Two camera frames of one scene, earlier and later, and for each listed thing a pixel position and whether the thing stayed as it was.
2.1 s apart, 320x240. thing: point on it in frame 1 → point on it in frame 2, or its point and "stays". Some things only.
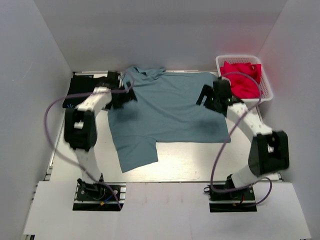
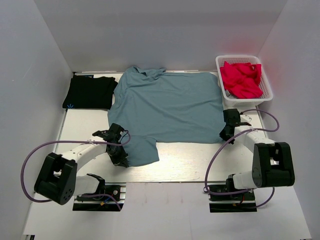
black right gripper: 207,91 → 223,136
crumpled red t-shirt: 245,79 stays
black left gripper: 129,96 → 121,160
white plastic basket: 267,93 stays
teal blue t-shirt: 166,109 stays
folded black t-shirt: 82,84 stays
